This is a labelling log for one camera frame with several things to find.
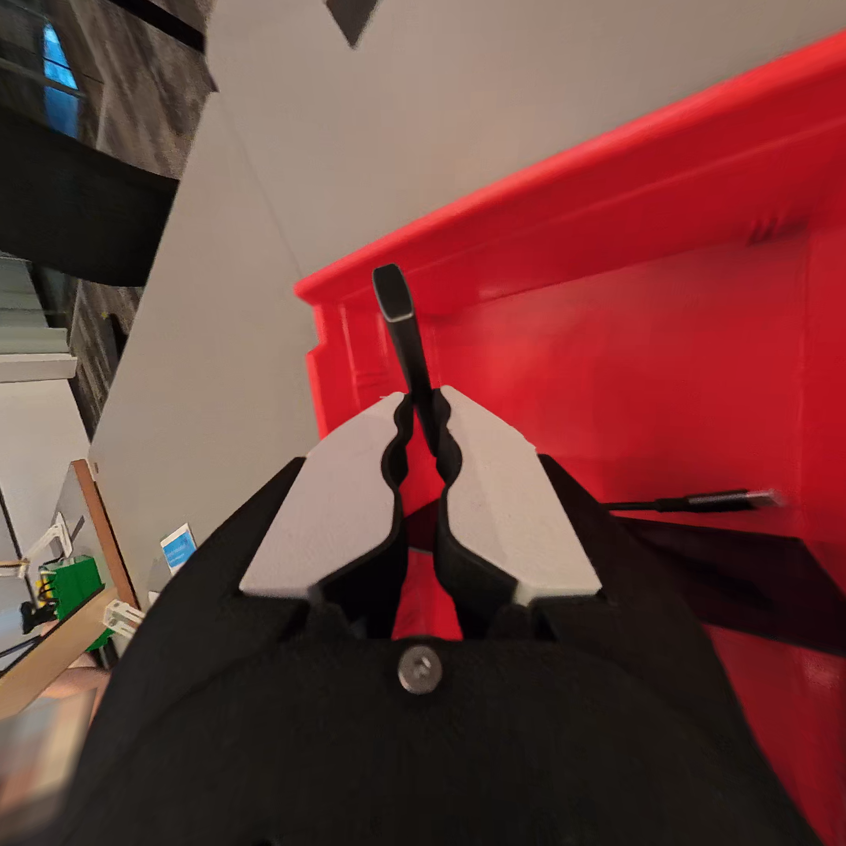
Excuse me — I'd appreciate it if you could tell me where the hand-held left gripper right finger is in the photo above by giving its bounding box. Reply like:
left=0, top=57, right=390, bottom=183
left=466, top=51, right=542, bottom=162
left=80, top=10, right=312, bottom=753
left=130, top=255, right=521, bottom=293
left=433, top=385, right=602, bottom=638

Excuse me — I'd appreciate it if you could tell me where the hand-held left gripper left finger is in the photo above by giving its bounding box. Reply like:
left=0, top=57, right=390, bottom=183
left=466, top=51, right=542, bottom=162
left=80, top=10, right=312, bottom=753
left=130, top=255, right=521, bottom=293
left=239, top=391, right=409, bottom=638

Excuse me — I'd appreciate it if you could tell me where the slim grey usb-c hub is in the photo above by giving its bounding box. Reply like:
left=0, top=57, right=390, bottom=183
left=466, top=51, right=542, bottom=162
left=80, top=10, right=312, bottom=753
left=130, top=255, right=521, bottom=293
left=372, top=264, right=784, bottom=515

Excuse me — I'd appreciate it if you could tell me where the red plastic bin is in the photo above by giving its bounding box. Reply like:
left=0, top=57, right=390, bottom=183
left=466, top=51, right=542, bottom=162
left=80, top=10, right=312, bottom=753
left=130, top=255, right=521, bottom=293
left=294, top=30, right=846, bottom=846

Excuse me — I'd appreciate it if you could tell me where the small blue box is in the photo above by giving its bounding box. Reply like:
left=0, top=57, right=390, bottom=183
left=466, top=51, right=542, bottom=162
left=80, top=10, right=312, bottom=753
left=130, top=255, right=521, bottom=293
left=160, top=523, right=198, bottom=575

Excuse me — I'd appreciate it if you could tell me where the green object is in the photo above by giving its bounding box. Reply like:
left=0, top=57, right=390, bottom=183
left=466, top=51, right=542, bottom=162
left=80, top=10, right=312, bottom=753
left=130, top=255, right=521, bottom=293
left=40, top=557, right=115, bottom=652

